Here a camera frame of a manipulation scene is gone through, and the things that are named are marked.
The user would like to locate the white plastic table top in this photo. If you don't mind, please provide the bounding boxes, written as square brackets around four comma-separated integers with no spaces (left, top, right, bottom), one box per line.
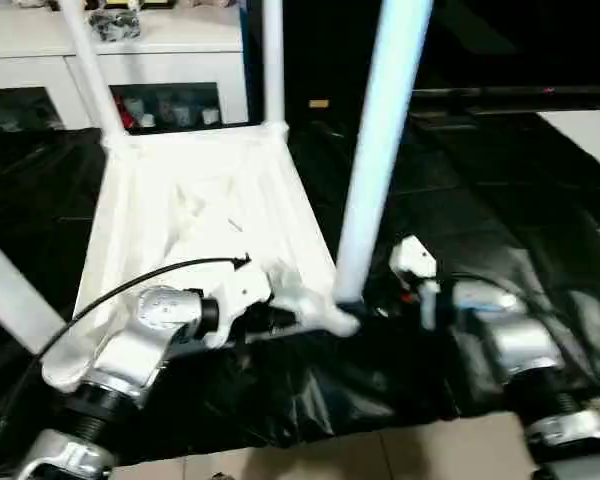
[41,123,365,395]

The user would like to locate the white plastic table leg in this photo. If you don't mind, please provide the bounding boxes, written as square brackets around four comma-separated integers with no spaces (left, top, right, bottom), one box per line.
[58,0,130,147]
[333,0,435,307]
[0,227,72,360]
[261,0,290,140]

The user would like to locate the black mat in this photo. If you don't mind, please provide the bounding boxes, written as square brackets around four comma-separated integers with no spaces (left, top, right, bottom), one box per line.
[0,109,600,449]

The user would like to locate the flat white board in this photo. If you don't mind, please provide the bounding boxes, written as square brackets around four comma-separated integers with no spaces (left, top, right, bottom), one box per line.
[537,110,600,185]

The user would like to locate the white cabinet with glass doors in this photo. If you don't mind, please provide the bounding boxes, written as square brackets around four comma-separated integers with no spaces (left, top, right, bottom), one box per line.
[0,0,250,135]

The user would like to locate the dark object on cabinet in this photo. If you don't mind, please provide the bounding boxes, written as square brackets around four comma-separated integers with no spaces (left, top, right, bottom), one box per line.
[89,9,145,45]

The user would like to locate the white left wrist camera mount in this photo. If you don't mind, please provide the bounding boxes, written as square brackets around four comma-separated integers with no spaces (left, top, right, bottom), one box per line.
[209,263,277,350]

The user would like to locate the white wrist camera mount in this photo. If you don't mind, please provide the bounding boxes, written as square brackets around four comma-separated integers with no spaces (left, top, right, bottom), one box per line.
[389,236,440,332]
[209,263,277,350]

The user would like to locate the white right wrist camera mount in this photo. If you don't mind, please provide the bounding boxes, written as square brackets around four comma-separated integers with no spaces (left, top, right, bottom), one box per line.
[389,236,440,332]

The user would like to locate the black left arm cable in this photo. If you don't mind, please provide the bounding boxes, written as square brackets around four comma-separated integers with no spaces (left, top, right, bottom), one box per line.
[0,253,252,437]

